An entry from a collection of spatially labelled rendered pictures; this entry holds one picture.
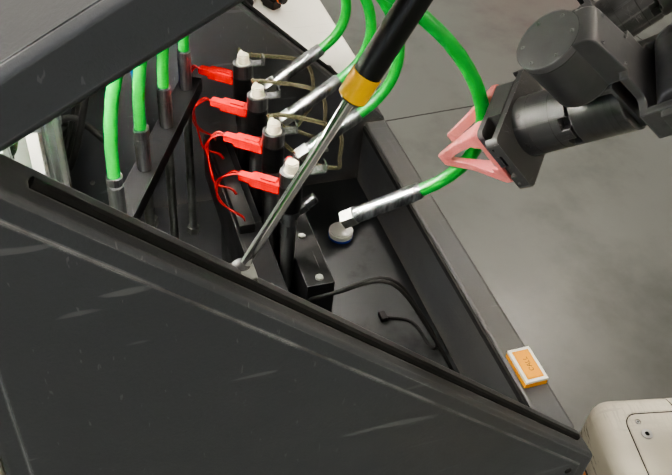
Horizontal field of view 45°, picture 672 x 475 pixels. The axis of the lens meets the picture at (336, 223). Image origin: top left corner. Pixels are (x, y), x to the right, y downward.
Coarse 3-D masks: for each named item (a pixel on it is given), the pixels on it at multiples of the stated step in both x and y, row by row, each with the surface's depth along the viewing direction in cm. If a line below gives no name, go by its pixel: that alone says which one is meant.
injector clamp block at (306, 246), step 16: (208, 176) 125; (224, 192) 114; (224, 208) 116; (256, 208) 113; (224, 224) 118; (256, 224) 110; (304, 224) 111; (224, 240) 120; (240, 240) 108; (304, 240) 109; (224, 256) 123; (240, 256) 109; (256, 256) 106; (272, 256) 106; (304, 256) 106; (320, 256) 107; (256, 272) 104; (272, 272) 104; (304, 272) 104; (320, 272) 105; (304, 288) 104; (320, 288) 104; (320, 304) 106
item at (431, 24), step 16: (432, 16) 72; (432, 32) 73; (448, 32) 73; (448, 48) 74; (464, 64) 75; (480, 80) 76; (112, 96) 80; (480, 96) 77; (112, 112) 81; (480, 112) 78; (112, 128) 83; (112, 144) 84; (112, 160) 86; (112, 176) 87; (448, 176) 84
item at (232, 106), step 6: (210, 102) 109; (216, 102) 109; (222, 102) 108; (228, 102) 108; (234, 102) 108; (240, 102) 108; (222, 108) 109; (228, 108) 108; (234, 108) 108; (240, 108) 108; (246, 108) 108; (234, 114) 109; (240, 114) 108; (246, 114) 108
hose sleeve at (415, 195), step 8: (416, 184) 85; (392, 192) 87; (400, 192) 86; (408, 192) 85; (416, 192) 85; (376, 200) 87; (384, 200) 87; (392, 200) 86; (400, 200) 86; (408, 200) 86; (416, 200) 86; (360, 208) 88; (368, 208) 87; (376, 208) 87; (384, 208) 87; (392, 208) 87; (360, 216) 88; (368, 216) 88; (376, 216) 88
